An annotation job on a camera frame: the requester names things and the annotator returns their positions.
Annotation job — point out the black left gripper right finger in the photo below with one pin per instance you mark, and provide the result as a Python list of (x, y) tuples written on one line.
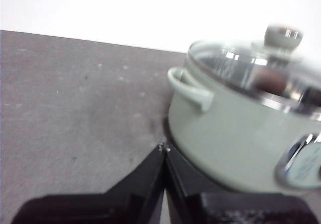
[(225, 209)]

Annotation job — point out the pale green electric steamer pot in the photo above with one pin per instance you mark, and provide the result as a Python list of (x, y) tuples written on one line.
[(225, 138)]

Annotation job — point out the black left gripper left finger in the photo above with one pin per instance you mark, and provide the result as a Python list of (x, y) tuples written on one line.
[(120, 206)]

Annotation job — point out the glass lid with green knob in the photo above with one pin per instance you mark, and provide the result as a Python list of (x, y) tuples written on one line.
[(230, 58)]

